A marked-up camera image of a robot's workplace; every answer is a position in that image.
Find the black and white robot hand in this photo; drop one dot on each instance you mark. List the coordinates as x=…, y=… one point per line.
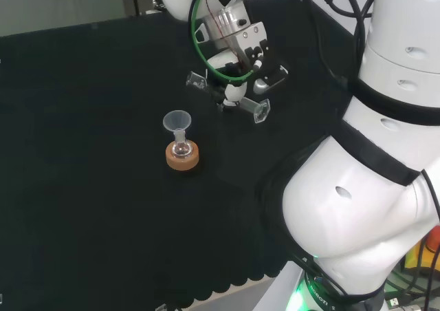
x=256, y=46

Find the clear graduated cylinder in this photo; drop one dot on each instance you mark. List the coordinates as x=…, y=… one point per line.
x=258, y=108

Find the clear plastic funnel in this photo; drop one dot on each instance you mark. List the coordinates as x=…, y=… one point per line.
x=176, y=121

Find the round-bottom glass flask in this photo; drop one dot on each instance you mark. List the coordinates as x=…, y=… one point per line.
x=181, y=148

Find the black scalloped cloth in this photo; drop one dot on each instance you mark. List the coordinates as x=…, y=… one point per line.
x=86, y=152

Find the yellow stop button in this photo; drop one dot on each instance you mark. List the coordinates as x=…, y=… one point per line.
x=428, y=259

